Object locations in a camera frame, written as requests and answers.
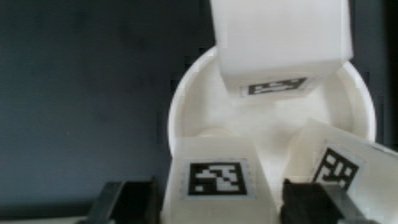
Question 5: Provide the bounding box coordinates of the white stool leg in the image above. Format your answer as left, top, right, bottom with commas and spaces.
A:
285, 120, 398, 224
211, 0, 354, 99
163, 135, 282, 224

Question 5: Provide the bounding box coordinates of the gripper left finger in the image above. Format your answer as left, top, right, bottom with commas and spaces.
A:
84, 180, 161, 224

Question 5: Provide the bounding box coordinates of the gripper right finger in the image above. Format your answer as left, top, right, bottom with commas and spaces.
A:
282, 178, 381, 224

